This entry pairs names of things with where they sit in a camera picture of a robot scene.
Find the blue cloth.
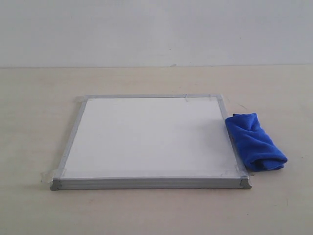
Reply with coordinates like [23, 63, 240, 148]
[225, 113, 288, 172]

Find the white board with metal frame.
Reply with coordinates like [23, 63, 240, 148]
[50, 94, 251, 190]

